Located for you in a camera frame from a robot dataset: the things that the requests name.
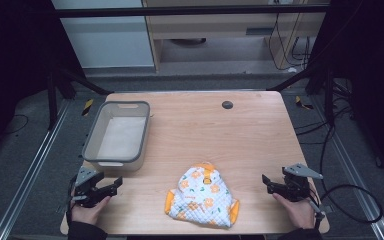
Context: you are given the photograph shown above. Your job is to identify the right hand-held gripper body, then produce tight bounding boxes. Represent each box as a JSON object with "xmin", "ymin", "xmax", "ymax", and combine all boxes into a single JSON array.
[{"xmin": 280, "ymin": 162, "xmax": 324, "ymax": 203}]

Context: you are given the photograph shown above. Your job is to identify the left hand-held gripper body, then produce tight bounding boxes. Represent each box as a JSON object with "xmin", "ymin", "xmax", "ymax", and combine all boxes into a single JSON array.
[{"xmin": 71, "ymin": 165, "xmax": 106, "ymax": 209}]

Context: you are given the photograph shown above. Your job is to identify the grey plastic storage bin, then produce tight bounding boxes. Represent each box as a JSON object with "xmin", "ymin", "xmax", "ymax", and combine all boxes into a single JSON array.
[{"xmin": 81, "ymin": 100, "xmax": 152, "ymax": 173}]

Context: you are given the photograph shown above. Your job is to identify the white orange floral baby garment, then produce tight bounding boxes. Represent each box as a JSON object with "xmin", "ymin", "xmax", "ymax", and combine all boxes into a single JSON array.
[{"xmin": 164, "ymin": 161, "xmax": 241, "ymax": 230}]

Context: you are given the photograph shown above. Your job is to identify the person's left hand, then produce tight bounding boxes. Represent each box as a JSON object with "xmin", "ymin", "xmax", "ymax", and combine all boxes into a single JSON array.
[{"xmin": 69, "ymin": 195, "xmax": 112, "ymax": 227}]

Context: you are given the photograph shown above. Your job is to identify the person's right hand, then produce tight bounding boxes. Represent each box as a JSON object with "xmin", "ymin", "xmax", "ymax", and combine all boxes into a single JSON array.
[{"xmin": 272, "ymin": 192, "xmax": 316, "ymax": 231}]

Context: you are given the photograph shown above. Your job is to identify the black metal stand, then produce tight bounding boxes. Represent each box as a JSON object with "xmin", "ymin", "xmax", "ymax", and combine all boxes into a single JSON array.
[
  {"xmin": 45, "ymin": 64, "xmax": 115, "ymax": 132},
  {"xmin": 267, "ymin": 63, "xmax": 336, "ymax": 128}
]

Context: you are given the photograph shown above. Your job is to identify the black curtain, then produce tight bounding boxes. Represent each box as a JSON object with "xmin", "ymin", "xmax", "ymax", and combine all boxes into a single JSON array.
[
  {"xmin": 308, "ymin": 0, "xmax": 384, "ymax": 188},
  {"xmin": 0, "ymin": 0, "xmax": 87, "ymax": 168}
]

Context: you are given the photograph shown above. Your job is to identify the white cabinet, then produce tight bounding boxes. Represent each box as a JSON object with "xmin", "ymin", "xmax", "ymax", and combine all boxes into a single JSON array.
[{"xmin": 50, "ymin": 0, "xmax": 156, "ymax": 70}]

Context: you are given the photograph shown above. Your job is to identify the light wooden background desk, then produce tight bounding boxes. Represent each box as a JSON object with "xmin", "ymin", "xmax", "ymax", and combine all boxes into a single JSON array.
[{"xmin": 142, "ymin": 0, "xmax": 332, "ymax": 73}]

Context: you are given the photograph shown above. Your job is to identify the aluminium floor rail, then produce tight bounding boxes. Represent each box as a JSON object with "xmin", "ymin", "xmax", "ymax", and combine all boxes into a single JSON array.
[
  {"xmin": 311, "ymin": 94, "xmax": 384, "ymax": 240},
  {"xmin": 0, "ymin": 99, "xmax": 72, "ymax": 240}
]

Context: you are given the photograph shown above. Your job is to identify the black floor cable bundle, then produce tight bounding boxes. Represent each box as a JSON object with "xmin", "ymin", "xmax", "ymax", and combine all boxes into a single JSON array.
[{"xmin": 294, "ymin": 79, "xmax": 356, "ymax": 146}]

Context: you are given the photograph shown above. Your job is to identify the black looped gripper cable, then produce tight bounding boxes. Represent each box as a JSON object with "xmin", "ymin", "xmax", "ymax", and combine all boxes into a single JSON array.
[{"xmin": 308, "ymin": 124, "xmax": 384, "ymax": 231}]

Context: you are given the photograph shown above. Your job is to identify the thin black floor cable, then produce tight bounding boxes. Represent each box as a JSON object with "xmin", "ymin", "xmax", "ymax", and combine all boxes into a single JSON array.
[{"xmin": 1, "ymin": 113, "xmax": 30, "ymax": 137}]

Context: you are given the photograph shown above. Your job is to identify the black hanging cables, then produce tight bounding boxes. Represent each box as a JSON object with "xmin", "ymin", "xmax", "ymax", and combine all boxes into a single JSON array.
[{"xmin": 267, "ymin": 12, "xmax": 312, "ymax": 72}]

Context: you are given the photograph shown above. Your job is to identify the black horizontal frame bar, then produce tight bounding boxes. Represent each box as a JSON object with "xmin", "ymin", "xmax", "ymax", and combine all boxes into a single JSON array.
[{"xmin": 53, "ymin": 3, "xmax": 332, "ymax": 19}]

